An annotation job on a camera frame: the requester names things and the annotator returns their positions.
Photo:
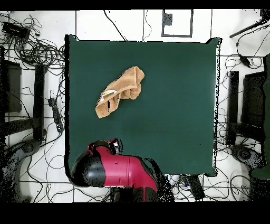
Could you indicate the dark green table cloth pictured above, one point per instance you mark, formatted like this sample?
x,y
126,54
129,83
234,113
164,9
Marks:
x,y
168,105

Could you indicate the black electronics box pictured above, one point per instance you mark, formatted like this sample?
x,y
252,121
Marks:
x,y
15,30

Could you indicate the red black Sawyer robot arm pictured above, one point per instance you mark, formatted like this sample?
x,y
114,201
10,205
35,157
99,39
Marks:
x,y
118,169

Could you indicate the black flat panel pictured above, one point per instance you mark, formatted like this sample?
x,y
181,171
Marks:
x,y
253,97
12,86

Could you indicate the black power adapter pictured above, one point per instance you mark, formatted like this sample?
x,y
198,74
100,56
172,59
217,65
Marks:
x,y
244,60

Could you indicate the grey chair base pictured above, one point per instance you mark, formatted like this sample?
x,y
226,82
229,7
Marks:
x,y
246,155
27,148

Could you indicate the grey square floor frame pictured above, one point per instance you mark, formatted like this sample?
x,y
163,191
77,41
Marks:
x,y
162,31

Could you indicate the black stand foot bar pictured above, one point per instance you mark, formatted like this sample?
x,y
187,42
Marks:
x,y
39,101
233,107

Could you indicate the tan terry towel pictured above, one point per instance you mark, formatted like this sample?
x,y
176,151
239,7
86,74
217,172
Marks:
x,y
124,84

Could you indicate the black tripod pole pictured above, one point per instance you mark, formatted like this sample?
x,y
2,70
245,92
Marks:
x,y
246,27

